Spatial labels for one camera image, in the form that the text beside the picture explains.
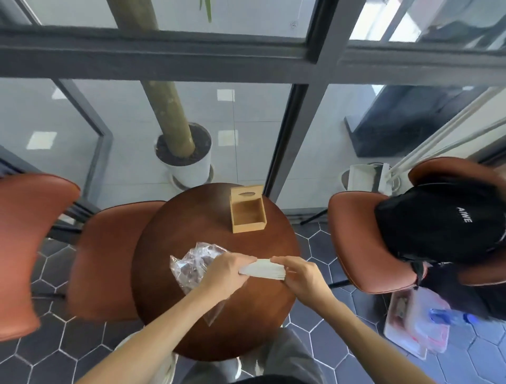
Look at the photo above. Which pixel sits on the person's right forearm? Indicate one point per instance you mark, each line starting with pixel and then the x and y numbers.
pixel 355 340

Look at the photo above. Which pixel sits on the white metal poles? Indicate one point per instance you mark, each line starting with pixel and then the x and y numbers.
pixel 446 134

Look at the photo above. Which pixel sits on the clear plastic wrapper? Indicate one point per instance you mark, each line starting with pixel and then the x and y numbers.
pixel 193 263

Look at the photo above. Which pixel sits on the person's left forearm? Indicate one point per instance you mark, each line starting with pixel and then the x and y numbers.
pixel 158 336

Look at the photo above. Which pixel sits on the gray trousers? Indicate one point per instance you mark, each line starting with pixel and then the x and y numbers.
pixel 284 360

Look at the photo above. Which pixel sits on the green tree trunk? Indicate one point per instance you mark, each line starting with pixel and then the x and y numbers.
pixel 170 114

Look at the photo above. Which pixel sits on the person's right hand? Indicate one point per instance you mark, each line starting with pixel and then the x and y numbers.
pixel 306 283

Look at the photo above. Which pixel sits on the brown leather chair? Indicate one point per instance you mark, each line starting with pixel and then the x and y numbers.
pixel 355 241
pixel 110 261

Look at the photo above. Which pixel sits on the person's left fingers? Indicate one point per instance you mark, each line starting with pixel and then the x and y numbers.
pixel 243 262

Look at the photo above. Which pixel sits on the person's right fingers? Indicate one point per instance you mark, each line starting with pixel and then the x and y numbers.
pixel 285 264

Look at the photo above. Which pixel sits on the person's left hand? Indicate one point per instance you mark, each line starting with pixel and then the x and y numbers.
pixel 223 275

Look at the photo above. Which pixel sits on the white rectangular bin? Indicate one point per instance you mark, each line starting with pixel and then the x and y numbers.
pixel 365 176

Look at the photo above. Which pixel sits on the clear plastic storage box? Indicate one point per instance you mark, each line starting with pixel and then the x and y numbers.
pixel 411 330

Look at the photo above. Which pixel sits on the dark stone plinth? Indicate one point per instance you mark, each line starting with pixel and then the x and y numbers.
pixel 403 126

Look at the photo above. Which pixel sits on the white plant pot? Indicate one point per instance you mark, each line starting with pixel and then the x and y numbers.
pixel 189 168

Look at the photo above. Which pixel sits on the gray metal window frame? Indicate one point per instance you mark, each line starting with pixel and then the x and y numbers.
pixel 158 55

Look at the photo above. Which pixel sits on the blue water bottle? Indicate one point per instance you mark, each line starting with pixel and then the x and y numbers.
pixel 454 317

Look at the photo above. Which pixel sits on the stack of white tissues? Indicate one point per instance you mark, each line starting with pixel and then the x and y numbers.
pixel 265 270

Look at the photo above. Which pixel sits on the wooden tissue box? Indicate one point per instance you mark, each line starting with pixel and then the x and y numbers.
pixel 248 219

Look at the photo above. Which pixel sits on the black backpack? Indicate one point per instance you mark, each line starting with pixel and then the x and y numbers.
pixel 442 221

